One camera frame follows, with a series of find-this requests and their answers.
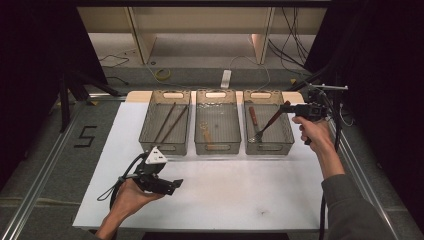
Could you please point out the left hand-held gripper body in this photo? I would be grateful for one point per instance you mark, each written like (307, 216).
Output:
(150, 178)

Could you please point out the black curtain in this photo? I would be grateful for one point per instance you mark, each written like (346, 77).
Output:
(33, 66)
(383, 66)

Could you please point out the white power strip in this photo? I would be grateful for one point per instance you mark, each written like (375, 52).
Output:
(226, 79)

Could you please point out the person's left hand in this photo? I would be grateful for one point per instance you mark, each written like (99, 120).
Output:
(130, 200)

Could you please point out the aluminium floor rail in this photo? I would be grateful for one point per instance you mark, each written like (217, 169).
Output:
(370, 200)
(40, 173)

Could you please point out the person's right hand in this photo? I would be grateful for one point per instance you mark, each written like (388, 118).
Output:
(316, 133)

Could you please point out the beige shelf unit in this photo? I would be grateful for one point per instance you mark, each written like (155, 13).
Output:
(200, 23)

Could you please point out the light wooden table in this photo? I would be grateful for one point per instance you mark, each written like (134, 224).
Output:
(138, 97)

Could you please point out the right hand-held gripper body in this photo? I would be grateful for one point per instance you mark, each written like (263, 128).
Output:
(313, 110)

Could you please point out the clear grey plastic bin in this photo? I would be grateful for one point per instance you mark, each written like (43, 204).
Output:
(165, 130)
(283, 133)
(221, 116)

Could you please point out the white table board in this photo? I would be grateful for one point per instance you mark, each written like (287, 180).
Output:
(216, 200)

